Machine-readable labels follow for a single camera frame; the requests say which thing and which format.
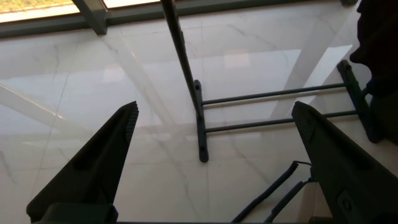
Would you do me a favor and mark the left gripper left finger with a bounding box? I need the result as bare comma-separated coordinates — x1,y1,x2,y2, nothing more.
26,101,140,223

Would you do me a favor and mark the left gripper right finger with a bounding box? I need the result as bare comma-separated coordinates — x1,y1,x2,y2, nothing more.
291,101,398,224

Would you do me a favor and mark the black garment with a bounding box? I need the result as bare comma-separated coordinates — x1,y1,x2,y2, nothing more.
349,0,398,98

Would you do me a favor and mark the black clothes rack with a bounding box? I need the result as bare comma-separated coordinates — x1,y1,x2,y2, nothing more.
160,0,382,163

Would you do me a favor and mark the black cable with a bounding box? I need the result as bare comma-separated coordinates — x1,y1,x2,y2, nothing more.
231,160,313,223
264,179,315,223

